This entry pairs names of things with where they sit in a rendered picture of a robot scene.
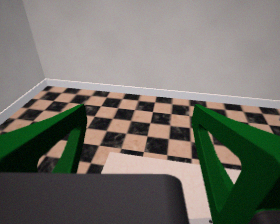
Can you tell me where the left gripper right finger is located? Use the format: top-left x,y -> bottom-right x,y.
192,104 -> 280,224

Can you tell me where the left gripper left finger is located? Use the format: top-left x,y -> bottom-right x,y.
0,104 -> 87,173

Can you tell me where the grey rectangular plate with four corner holes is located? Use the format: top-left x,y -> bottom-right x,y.
189,218 -> 213,224

